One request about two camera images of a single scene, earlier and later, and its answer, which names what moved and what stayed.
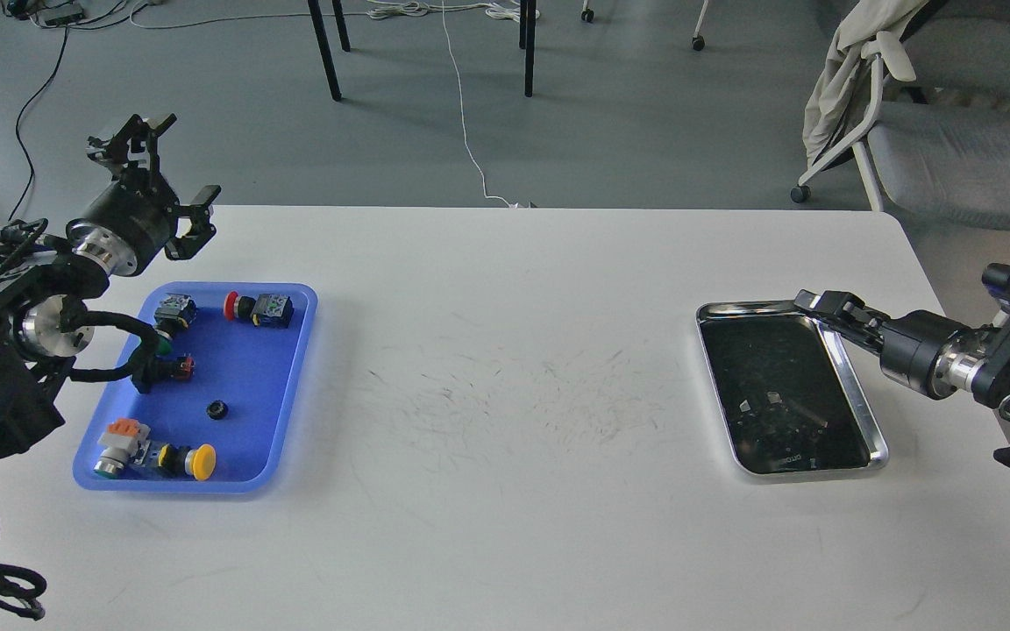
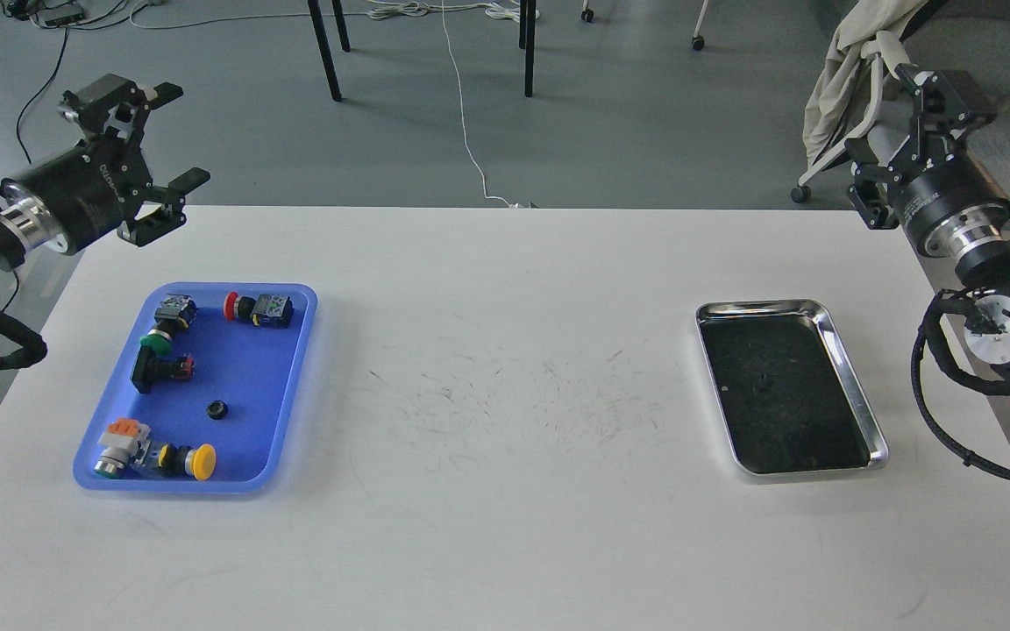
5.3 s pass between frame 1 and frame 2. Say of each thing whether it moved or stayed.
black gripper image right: moved
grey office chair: stayed
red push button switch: stayed
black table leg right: stayed
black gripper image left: moved
